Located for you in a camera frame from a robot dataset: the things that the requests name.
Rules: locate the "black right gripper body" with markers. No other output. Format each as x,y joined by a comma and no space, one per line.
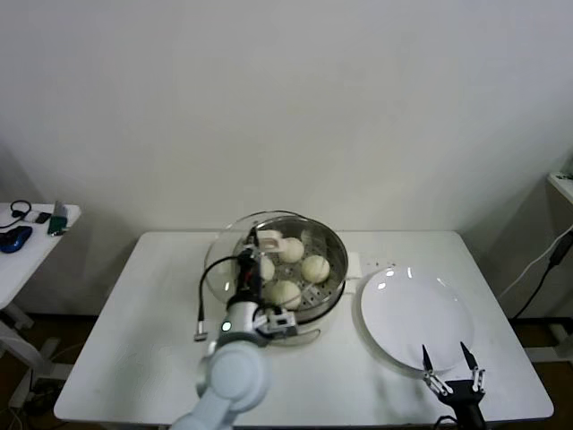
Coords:
461,398

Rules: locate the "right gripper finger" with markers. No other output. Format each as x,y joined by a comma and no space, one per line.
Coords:
472,365
430,369

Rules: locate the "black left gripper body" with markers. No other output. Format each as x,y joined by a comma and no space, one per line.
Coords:
248,277

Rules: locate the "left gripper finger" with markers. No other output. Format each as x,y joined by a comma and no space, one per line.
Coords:
262,251
249,237

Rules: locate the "white steamed baozi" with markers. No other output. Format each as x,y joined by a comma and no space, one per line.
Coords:
293,250
315,268
283,293
267,269

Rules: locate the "stainless steel steamer basket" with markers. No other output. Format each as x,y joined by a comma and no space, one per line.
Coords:
333,269

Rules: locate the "white round plate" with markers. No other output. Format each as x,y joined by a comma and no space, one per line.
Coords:
416,313

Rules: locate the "grey angled card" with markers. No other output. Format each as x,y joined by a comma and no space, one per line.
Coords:
59,207

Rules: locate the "green circuit board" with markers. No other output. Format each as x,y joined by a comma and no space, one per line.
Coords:
57,225

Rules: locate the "white shelf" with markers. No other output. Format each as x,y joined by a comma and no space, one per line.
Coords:
561,188

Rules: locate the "small black phone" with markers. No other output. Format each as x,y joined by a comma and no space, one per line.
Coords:
42,217

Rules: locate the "white side table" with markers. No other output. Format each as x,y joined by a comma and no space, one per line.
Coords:
27,264

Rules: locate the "blue computer mouse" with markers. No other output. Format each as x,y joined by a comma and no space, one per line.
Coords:
15,237

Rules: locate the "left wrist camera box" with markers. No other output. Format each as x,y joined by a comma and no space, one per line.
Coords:
279,322

